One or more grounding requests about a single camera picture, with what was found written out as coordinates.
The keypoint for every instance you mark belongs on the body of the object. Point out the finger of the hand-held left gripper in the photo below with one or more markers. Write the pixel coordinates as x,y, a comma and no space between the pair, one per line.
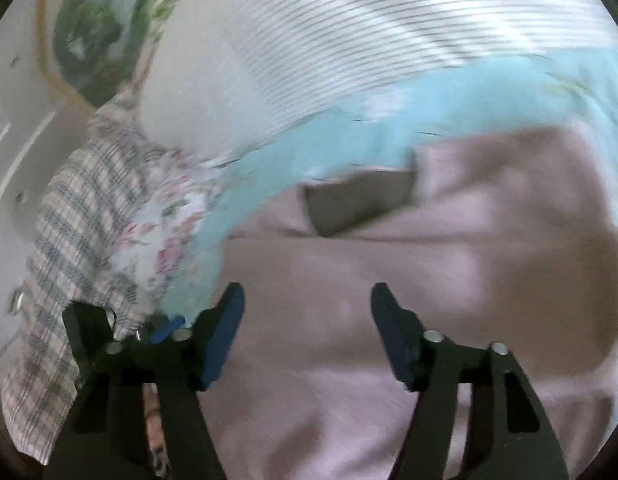
85,331

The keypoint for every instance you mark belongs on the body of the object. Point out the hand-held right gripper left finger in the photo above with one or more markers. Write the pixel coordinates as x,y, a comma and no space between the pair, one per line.
223,332

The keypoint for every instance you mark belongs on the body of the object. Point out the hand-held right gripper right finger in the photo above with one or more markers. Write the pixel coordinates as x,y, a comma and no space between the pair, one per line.
393,332

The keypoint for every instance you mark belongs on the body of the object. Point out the pink garment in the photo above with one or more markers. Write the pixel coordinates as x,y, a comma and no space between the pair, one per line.
339,285

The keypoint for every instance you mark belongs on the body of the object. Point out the plaid checked cloth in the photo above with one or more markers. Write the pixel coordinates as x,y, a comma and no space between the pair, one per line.
74,230

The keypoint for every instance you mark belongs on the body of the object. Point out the white floral print cloth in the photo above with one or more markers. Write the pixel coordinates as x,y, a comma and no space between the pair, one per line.
159,230

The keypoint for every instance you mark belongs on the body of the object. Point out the light blue floral bedsheet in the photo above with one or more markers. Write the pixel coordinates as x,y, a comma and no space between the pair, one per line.
389,110

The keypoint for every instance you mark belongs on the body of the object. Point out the white grey striped quilt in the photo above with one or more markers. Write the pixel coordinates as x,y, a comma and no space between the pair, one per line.
299,45

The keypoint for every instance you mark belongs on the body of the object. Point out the green leaf print cloth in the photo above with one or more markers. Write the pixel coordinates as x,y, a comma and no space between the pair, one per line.
109,25

